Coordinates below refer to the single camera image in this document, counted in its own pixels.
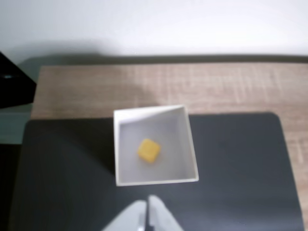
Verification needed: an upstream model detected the yellow cube block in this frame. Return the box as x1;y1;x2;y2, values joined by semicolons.
137;138;162;165

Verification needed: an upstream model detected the black glossy object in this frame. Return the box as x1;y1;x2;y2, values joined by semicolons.
0;51;38;109

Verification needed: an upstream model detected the dark grey table mat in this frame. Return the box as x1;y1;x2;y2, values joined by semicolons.
7;112;305;231

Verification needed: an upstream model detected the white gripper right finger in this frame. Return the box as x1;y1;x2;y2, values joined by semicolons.
147;194;185;231

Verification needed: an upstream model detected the white open box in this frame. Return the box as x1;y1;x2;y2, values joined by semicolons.
113;104;200;187

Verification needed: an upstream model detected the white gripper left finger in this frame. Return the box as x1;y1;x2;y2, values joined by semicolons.
102;201;147;231

